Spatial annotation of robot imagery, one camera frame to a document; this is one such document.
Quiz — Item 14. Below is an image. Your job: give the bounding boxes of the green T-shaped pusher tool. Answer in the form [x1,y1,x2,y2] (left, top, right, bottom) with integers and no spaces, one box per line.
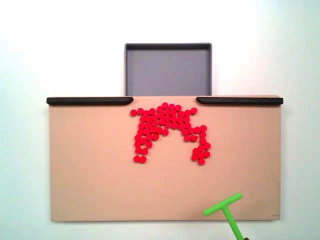
[202,192,245,240]

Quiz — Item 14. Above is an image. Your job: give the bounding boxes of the black edge bar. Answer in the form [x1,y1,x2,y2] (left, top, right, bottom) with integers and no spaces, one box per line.
[195,96,284,106]
[46,96,134,107]

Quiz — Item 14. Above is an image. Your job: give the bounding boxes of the beige rectangular board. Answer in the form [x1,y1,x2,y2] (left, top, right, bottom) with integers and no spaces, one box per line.
[48,94,282,223]

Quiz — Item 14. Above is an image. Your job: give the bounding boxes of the grey square tray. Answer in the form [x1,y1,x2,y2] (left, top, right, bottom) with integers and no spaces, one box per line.
[124,42,213,97]

